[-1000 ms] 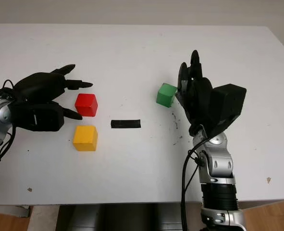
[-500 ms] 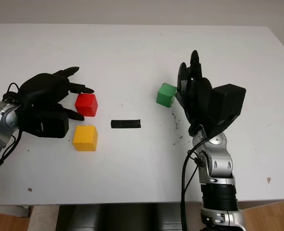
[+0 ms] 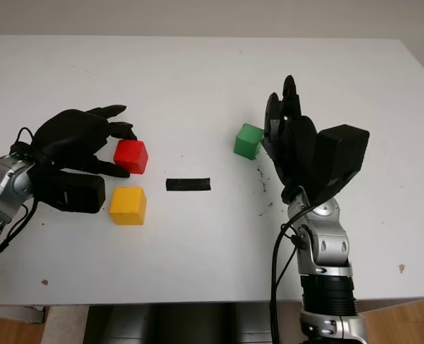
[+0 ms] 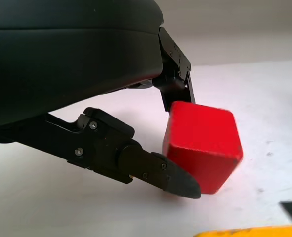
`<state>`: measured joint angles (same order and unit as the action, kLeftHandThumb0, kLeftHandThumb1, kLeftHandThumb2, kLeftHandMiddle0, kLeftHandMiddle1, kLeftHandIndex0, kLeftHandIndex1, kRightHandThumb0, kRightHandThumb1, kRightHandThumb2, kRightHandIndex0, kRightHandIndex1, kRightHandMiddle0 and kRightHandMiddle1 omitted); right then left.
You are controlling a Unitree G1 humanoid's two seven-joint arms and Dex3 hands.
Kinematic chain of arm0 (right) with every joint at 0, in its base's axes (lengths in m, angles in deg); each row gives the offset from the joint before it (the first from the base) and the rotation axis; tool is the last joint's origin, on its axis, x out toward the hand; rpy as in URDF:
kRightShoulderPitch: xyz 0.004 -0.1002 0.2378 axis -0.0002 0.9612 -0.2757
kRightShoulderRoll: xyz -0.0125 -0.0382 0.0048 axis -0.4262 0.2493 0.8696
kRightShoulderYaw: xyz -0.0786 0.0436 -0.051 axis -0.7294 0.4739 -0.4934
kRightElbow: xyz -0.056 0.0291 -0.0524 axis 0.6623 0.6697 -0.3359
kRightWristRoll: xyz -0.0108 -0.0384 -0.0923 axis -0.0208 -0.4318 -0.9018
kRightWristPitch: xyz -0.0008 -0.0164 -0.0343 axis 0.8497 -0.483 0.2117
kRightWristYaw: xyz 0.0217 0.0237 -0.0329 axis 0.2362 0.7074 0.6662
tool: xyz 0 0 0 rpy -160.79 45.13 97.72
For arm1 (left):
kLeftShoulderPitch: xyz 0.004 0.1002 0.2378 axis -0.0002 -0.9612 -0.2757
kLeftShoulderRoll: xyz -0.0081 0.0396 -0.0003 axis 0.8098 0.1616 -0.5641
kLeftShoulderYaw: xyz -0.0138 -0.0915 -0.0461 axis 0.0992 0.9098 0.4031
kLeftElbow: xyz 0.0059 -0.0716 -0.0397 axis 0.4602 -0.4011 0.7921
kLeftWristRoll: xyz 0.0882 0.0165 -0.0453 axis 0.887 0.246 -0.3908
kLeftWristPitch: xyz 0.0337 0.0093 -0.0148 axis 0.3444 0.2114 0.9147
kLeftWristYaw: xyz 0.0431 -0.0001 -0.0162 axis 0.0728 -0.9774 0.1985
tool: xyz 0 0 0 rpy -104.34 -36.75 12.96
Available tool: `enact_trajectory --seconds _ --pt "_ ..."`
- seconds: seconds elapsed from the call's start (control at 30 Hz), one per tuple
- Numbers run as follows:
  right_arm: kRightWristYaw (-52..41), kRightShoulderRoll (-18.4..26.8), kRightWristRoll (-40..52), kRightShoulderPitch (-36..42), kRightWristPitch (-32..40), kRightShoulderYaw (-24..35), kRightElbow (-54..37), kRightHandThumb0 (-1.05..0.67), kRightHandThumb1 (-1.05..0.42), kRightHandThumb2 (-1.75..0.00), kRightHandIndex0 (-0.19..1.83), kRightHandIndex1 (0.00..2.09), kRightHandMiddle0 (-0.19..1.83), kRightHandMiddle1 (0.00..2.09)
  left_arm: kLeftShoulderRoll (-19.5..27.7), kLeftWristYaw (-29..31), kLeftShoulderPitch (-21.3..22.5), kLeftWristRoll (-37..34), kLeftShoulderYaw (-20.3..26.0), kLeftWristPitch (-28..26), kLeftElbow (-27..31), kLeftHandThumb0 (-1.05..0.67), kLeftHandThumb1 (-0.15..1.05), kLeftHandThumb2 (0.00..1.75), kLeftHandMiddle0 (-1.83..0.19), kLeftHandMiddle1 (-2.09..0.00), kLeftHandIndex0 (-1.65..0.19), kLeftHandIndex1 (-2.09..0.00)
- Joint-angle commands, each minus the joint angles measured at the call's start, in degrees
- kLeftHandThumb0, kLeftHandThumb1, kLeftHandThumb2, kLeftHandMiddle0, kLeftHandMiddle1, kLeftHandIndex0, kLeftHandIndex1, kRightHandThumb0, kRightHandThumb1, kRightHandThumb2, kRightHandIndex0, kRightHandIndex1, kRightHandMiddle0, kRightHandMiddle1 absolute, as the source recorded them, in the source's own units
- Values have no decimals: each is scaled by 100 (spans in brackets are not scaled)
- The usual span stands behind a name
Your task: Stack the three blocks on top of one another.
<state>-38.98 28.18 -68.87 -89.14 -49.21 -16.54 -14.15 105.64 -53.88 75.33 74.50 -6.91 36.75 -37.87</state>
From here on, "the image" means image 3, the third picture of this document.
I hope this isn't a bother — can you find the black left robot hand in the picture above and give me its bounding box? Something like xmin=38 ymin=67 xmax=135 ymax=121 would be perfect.
xmin=32 ymin=104 xmax=138 ymax=179

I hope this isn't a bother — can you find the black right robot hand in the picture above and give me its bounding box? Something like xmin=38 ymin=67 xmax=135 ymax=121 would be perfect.
xmin=261 ymin=75 xmax=320 ymax=204

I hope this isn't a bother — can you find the green wooden block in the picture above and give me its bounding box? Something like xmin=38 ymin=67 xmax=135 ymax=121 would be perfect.
xmin=233 ymin=123 xmax=265 ymax=161

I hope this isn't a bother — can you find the red wooden block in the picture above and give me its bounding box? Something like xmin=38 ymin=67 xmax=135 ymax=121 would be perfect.
xmin=113 ymin=139 xmax=150 ymax=175

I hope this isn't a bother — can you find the yellow wooden block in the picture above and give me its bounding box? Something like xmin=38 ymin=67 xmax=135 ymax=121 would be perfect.
xmin=109 ymin=186 xmax=148 ymax=226

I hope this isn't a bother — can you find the black tape strip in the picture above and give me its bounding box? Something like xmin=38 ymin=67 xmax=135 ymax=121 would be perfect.
xmin=165 ymin=176 xmax=212 ymax=193

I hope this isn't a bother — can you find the pale table leg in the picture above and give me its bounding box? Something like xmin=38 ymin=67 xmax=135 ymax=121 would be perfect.
xmin=44 ymin=304 xmax=90 ymax=344

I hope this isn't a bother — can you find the dark grey robot torso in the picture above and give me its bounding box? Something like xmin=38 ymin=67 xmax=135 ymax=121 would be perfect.
xmin=84 ymin=302 xmax=306 ymax=344

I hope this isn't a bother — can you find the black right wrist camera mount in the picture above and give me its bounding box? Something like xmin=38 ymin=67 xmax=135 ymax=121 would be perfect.
xmin=310 ymin=124 xmax=370 ymax=207

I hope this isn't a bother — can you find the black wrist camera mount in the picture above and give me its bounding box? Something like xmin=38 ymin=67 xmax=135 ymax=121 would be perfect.
xmin=310 ymin=124 xmax=370 ymax=207
xmin=32 ymin=168 xmax=106 ymax=215

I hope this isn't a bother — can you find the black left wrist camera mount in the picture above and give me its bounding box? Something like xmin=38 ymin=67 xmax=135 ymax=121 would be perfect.
xmin=32 ymin=168 xmax=106 ymax=215

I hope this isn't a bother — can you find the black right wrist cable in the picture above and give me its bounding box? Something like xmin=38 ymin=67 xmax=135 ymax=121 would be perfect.
xmin=270 ymin=200 xmax=316 ymax=344

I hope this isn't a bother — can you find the grey metal table bracket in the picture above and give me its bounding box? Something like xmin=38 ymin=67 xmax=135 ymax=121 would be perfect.
xmin=0 ymin=304 xmax=44 ymax=325

